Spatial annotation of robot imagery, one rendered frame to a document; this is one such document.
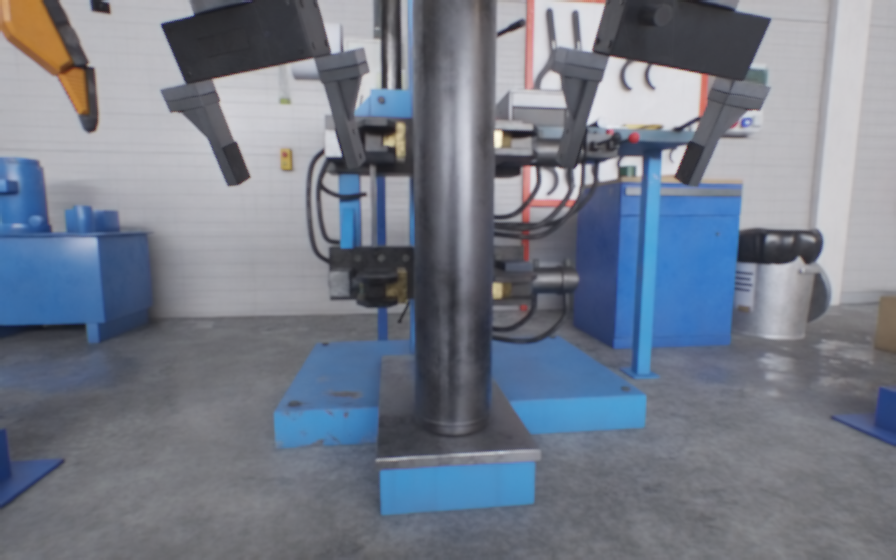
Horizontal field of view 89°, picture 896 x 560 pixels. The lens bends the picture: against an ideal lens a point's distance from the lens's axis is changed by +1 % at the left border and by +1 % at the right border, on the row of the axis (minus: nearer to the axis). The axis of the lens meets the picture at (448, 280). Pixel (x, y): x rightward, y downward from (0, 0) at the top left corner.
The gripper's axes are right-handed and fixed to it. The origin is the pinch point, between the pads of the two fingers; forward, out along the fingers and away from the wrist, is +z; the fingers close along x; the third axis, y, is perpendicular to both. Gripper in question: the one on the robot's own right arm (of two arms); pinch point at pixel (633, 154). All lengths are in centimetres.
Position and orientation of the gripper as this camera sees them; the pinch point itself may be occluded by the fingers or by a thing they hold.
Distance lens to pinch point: 51.2
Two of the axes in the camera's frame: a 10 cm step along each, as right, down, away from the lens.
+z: -1.6, 8.5, 4.9
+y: 0.8, 5.1, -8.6
